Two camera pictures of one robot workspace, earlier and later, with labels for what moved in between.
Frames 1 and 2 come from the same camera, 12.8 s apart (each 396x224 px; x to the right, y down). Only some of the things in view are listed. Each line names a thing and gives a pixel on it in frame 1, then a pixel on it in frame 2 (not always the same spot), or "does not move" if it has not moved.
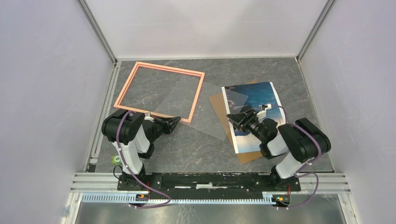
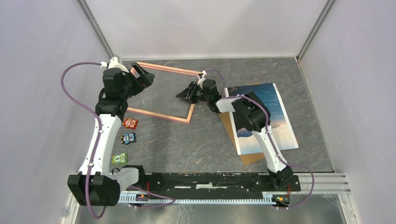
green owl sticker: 116,160 does not move
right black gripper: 239,120 -> 188,93
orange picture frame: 133,73 does not move
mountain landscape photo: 241,98 does not move
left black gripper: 169,124 -> 144,80
